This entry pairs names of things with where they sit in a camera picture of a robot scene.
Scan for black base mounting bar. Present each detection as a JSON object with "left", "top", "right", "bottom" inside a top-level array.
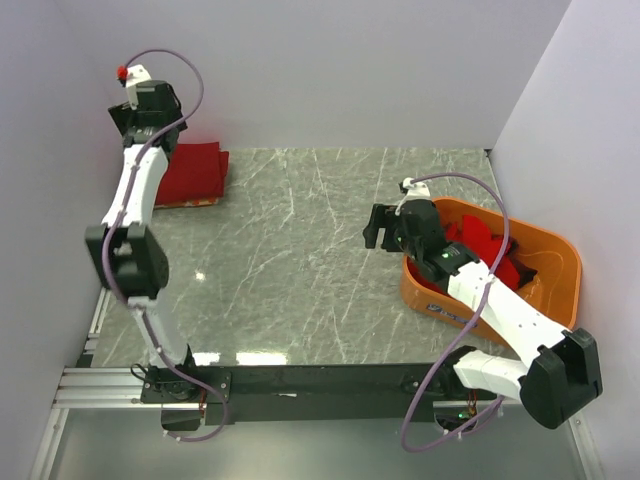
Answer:
[{"left": 130, "top": 363, "right": 430, "bottom": 432}]

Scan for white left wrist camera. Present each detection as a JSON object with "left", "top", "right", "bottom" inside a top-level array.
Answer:
[{"left": 117, "top": 64, "right": 151, "bottom": 110}]

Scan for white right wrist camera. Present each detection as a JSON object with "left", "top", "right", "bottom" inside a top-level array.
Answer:
[{"left": 399, "top": 177, "right": 431, "bottom": 199}]

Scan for dark red t shirt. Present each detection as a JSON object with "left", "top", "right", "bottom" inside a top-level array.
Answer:
[{"left": 155, "top": 142, "right": 230, "bottom": 205}]

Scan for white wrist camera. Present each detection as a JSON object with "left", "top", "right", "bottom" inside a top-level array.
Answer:
[
  {"left": 399, "top": 177, "right": 431, "bottom": 199},
  {"left": 117, "top": 64, "right": 151, "bottom": 110}
]

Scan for pink folded graphic t shirt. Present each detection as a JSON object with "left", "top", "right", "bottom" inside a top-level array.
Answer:
[{"left": 154, "top": 197, "right": 218, "bottom": 210}]

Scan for red clothes in basket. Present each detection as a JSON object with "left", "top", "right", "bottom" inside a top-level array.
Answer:
[{"left": 409, "top": 213, "right": 539, "bottom": 301}]

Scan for orange plastic basket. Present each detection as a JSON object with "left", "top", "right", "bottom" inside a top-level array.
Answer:
[{"left": 400, "top": 197, "right": 582, "bottom": 330}]

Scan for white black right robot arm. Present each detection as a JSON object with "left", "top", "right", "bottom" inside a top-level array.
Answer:
[{"left": 363, "top": 197, "right": 603, "bottom": 429}]

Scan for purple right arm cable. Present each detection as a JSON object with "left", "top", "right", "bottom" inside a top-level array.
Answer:
[{"left": 400, "top": 172, "right": 511, "bottom": 454}]

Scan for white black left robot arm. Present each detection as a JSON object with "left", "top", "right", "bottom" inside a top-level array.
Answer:
[{"left": 85, "top": 80, "right": 200, "bottom": 402}]

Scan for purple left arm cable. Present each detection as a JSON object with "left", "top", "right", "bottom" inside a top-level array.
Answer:
[{"left": 101, "top": 48, "right": 232, "bottom": 444}]

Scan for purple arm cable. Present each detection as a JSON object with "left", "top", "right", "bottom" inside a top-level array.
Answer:
[
  {"left": 400, "top": 172, "right": 511, "bottom": 454},
  {"left": 101, "top": 48, "right": 232, "bottom": 444}
]

